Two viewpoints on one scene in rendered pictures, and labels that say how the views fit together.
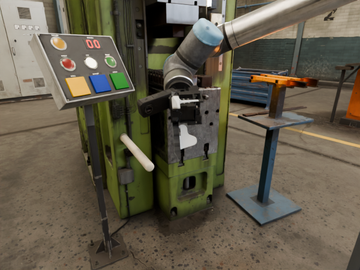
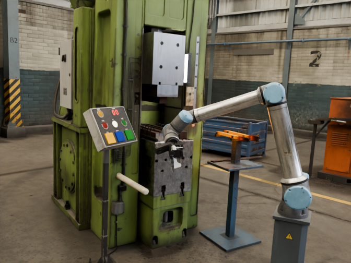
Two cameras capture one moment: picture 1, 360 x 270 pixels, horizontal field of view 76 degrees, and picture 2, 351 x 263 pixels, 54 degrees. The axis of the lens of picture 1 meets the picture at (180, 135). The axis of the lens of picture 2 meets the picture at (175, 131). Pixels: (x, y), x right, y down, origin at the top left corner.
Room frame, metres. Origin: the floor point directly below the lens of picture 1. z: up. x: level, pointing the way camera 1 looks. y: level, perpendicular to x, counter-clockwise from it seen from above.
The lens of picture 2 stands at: (-1.38, 0.21, 1.42)
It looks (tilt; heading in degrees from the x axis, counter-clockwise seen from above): 9 degrees down; 354
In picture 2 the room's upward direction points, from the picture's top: 3 degrees clockwise
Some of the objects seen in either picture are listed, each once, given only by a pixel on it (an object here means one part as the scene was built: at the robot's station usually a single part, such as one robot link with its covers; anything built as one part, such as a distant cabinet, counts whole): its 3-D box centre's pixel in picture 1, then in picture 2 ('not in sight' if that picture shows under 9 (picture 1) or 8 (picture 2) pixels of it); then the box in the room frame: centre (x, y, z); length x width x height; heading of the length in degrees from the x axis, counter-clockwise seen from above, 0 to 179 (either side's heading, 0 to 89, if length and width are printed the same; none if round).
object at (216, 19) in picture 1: (215, 28); (189, 96); (1.66, -0.23, 1.27); 0.09 x 0.02 x 0.17; 119
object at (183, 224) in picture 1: (185, 216); (163, 246); (1.35, -0.04, 0.01); 0.58 x 0.39 x 0.01; 119
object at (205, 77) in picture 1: (202, 80); (179, 134); (1.53, -0.14, 0.95); 0.12 x 0.08 x 0.06; 29
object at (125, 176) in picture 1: (126, 175); (117, 207); (1.33, 0.36, 0.36); 0.09 x 0.07 x 0.12; 119
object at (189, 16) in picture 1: (166, 18); (154, 89); (1.58, 0.08, 1.32); 0.42 x 0.20 x 0.10; 29
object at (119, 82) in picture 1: (119, 81); (128, 134); (1.06, 0.28, 1.01); 0.07 x 0.05 x 0.07; 144
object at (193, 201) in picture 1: (174, 170); (154, 209); (1.62, 0.04, 0.23); 0.55 x 0.37 x 0.47; 29
